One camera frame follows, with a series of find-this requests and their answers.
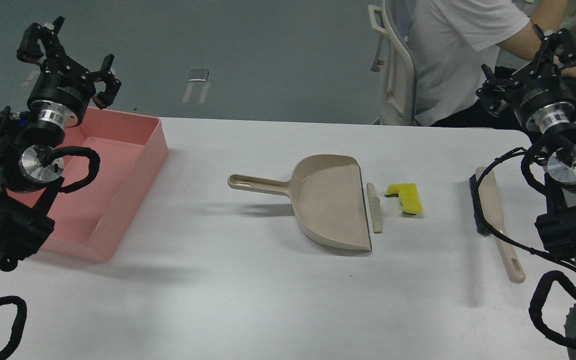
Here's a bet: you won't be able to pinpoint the silver floor socket plate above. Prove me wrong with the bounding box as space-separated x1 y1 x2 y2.
187 68 210 83

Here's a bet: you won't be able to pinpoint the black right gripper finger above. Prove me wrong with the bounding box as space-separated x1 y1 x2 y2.
531 24 576 80
475 63 519 118

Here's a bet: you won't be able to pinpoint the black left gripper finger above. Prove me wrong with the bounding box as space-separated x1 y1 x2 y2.
16 16 67 71
87 54 122 110

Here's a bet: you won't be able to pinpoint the beige plastic dustpan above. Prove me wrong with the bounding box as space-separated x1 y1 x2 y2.
227 153 372 252

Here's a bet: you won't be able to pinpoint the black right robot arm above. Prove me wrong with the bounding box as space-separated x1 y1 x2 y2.
470 25 576 360

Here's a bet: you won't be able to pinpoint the white office chair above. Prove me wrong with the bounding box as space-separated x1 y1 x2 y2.
368 0 419 126

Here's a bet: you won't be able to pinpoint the beige hand brush black bristles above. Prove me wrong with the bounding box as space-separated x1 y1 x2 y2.
469 166 526 284

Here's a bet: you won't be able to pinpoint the pink plastic bin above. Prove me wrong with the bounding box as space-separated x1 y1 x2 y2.
7 106 169 263

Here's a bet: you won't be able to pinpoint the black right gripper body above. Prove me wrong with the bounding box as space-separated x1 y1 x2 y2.
507 70 576 133

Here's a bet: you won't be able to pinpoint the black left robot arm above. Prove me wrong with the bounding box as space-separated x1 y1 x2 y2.
0 16 122 360

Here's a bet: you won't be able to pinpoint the yellow sponge piece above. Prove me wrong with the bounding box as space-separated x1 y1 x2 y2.
384 183 423 215

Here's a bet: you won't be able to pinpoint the white bread slice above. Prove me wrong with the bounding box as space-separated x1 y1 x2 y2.
366 182 383 234

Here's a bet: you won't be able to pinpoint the person in white shirt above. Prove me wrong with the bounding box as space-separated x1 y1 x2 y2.
407 0 569 131

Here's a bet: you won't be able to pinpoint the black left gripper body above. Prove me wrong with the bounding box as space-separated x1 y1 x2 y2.
27 55 96 123

